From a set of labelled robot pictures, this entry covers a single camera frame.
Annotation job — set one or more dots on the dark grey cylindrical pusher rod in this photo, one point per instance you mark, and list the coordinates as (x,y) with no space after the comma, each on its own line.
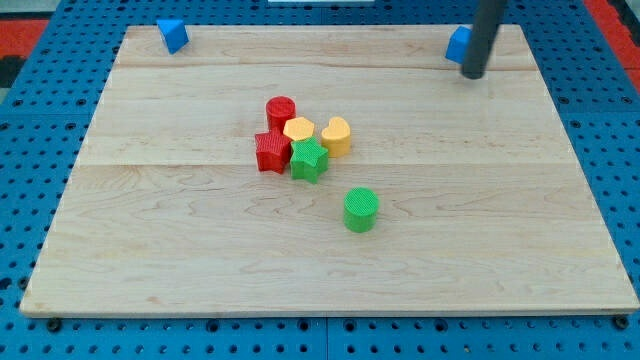
(487,21)

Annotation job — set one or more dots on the yellow heart block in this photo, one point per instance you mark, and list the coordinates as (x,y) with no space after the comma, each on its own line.
(336,137)

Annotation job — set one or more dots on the blue triangle block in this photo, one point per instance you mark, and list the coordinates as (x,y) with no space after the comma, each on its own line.
(174,34)

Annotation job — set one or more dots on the wooden board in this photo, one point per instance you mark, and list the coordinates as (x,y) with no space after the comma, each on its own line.
(484,209)

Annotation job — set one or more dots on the green cylinder block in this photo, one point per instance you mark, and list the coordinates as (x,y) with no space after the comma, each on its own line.
(360,208)

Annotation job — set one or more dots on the blue cube block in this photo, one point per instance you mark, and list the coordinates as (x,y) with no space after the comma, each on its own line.
(457,45)

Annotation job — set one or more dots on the yellow hexagon block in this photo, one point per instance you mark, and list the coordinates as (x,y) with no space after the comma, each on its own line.
(299,128)

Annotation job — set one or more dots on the red cylinder block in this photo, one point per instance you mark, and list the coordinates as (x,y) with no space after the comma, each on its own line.
(279,110)

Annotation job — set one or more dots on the red star block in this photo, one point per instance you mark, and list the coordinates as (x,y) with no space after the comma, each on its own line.
(273,151)

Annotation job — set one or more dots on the green star block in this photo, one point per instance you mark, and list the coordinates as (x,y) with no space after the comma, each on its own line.
(309,160)

